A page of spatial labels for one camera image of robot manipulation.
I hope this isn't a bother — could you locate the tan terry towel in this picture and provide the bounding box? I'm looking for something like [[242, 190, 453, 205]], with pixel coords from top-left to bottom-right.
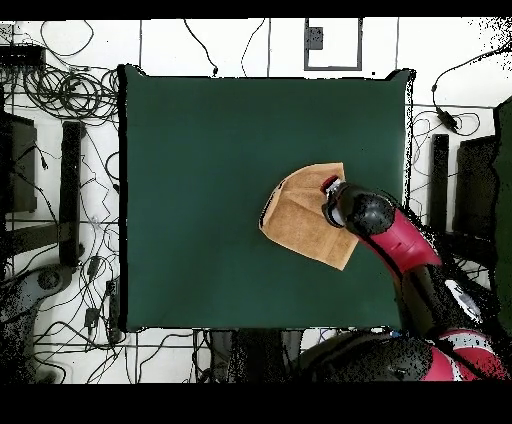
[[258, 161, 360, 272]]

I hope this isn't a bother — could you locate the black T-shaped stand base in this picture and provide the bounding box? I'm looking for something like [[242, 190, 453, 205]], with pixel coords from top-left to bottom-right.
[[426, 133, 495, 265], [3, 120, 86, 268]]

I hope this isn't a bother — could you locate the dark green tablecloth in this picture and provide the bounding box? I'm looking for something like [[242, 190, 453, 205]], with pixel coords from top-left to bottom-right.
[[117, 63, 417, 333]]

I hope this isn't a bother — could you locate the black box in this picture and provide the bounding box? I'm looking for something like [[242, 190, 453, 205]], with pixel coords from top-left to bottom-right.
[[0, 111, 38, 214], [453, 135, 503, 241]]

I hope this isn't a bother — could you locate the dark grey floor plate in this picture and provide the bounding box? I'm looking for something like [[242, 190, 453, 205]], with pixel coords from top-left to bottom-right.
[[305, 26, 324, 51]]

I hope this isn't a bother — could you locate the grey office chair base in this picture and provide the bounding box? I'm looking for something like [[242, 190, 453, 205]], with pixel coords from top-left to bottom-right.
[[0, 263, 75, 384]]

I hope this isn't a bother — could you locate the grey square floor frame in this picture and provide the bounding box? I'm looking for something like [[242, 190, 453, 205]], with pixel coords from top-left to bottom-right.
[[303, 17, 364, 72]]

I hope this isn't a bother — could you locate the black cable with power adapter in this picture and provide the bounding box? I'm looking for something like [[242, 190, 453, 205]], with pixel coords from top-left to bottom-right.
[[430, 41, 512, 135]]

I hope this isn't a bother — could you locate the thin black cable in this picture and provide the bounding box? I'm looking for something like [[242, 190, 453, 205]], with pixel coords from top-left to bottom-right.
[[240, 17, 267, 78]]

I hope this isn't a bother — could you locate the black cable with plug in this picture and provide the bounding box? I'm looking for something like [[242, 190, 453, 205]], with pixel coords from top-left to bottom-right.
[[182, 18, 220, 78]]

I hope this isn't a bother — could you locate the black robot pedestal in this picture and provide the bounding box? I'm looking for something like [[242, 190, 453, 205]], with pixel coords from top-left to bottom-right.
[[207, 329, 306, 384]]

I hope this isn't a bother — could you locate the coil of black cables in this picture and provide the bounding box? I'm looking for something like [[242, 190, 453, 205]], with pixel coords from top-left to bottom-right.
[[21, 63, 120, 121]]

